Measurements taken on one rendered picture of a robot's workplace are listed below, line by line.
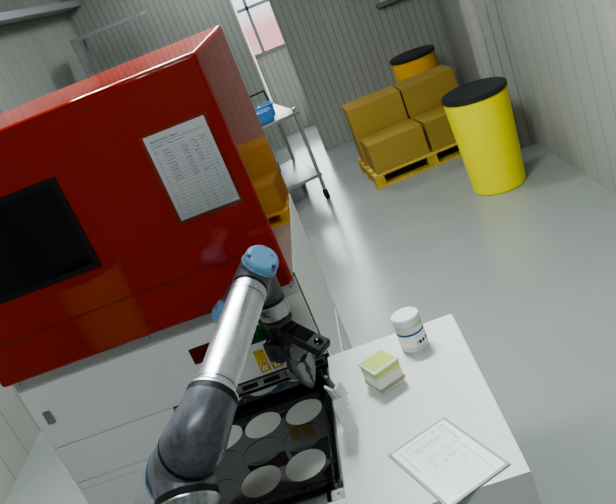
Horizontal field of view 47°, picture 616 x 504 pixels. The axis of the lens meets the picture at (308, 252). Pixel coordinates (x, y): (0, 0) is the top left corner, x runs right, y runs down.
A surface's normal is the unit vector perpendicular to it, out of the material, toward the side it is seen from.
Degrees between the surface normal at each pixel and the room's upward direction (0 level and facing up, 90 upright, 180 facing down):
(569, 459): 0
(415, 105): 90
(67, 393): 90
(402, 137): 90
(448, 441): 0
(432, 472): 0
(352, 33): 90
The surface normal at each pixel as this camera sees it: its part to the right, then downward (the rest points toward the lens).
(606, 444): -0.36, -0.86
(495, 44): 0.06, 0.37
